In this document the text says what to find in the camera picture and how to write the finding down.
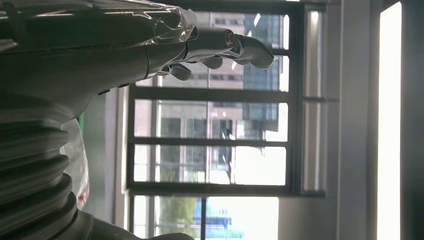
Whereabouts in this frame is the grey parcel thin red line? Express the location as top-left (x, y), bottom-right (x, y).
top-left (60, 118), bottom-right (91, 211)

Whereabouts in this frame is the green plastic crate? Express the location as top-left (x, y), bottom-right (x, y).
top-left (76, 112), bottom-right (86, 135)

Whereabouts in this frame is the dark framed window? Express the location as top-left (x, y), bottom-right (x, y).
top-left (125, 0), bottom-right (329, 240)

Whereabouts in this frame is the ceiling light strip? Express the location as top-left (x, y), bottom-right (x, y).
top-left (376, 0), bottom-right (403, 240)

